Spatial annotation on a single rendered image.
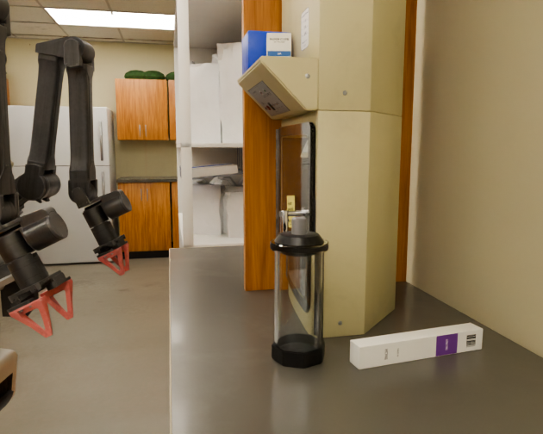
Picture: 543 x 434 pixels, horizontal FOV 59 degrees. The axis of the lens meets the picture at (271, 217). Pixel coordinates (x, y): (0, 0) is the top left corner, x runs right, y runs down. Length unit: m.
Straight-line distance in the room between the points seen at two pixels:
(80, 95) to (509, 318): 1.19
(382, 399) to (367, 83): 0.59
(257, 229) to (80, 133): 0.54
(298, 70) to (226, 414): 0.63
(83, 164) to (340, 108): 0.74
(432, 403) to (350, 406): 0.13
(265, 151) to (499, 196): 0.59
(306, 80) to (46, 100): 0.76
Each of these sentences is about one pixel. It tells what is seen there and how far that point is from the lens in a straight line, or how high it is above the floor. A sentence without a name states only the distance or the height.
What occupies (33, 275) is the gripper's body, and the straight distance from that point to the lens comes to 1.03.
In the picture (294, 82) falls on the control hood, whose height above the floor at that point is 1.46.
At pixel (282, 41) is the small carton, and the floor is 1.55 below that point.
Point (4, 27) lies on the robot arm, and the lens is 1.07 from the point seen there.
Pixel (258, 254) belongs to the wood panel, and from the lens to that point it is 1.35.
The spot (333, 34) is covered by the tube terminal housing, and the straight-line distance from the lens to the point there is 1.00.
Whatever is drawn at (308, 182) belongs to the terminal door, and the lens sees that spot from 0.99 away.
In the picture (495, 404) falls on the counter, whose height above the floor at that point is 0.94.
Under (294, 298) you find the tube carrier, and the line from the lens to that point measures 0.87.
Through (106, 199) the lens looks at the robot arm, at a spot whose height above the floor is 1.20.
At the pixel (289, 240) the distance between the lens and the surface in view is 0.86.
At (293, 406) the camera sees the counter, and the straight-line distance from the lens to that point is 0.80.
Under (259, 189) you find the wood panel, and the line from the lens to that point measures 1.32.
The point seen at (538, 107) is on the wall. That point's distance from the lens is 1.12.
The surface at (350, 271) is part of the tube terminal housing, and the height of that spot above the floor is 1.08.
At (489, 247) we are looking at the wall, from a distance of 1.23.
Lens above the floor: 1.34
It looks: 8 degrees down
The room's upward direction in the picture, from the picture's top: straight up
